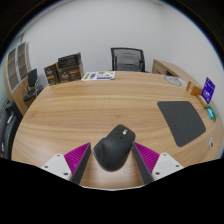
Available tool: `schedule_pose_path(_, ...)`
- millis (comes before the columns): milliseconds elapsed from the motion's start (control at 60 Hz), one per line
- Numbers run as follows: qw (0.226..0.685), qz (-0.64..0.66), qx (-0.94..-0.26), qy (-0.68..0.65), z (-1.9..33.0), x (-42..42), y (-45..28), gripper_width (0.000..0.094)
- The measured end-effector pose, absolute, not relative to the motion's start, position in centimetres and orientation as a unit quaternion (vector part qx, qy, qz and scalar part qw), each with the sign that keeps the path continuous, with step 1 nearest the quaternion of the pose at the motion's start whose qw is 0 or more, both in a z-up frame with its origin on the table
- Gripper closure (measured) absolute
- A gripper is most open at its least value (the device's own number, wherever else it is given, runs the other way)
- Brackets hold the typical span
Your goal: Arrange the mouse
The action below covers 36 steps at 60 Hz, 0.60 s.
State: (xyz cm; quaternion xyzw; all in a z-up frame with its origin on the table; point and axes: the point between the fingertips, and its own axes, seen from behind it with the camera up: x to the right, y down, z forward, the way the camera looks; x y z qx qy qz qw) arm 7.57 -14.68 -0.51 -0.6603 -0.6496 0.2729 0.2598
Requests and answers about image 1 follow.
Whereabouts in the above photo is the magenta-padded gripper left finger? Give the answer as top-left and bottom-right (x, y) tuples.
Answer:
(40, 142), (92, 185)

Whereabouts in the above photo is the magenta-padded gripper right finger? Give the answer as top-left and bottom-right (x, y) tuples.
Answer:
(132, 142), (184, 184)

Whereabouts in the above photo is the black computer mouse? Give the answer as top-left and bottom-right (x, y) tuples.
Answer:
(92, 124), (137, 172)

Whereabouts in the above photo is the dark grey mouse pad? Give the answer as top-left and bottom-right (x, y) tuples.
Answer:
(156, 100), (207, 148)

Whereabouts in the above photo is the black padded office chair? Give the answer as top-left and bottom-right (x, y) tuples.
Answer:
(0, 100), (24, 160)

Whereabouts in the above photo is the tan packet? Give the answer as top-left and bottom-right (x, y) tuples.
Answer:
(196, 94), (209, 108)

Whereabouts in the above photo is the green packet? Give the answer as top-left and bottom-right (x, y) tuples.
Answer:
(206, 103), (219, 123)

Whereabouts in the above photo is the round grey disc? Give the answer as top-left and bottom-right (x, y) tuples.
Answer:
(163, 75), (188, 88)

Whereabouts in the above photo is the orange cardboard box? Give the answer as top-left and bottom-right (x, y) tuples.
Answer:
(185, 80), (204, 97)

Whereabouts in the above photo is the large brown cardboard box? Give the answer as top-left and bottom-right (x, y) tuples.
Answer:
(57, 64), (85, 84)

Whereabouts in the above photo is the printed paper sheet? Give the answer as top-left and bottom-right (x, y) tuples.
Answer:
(81, 70), (116, 82)

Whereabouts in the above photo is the purple card package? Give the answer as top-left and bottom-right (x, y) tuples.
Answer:
(200, 77), (216, 105)

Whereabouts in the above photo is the wooden sideboard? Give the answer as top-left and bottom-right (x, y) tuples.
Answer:
(151, 59), (201, 88)

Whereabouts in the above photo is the small black chair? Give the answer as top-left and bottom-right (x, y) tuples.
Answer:
(22, 68), (44, 103)

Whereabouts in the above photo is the dark open box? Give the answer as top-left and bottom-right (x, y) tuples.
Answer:
(57, 52), (83, 70)

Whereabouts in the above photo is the black mesh office chair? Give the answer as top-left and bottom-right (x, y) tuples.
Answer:
(110, 47), (148, 73)

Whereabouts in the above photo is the wooden shelf unit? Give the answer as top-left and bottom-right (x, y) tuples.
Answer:
(3, 41), (33, 116)

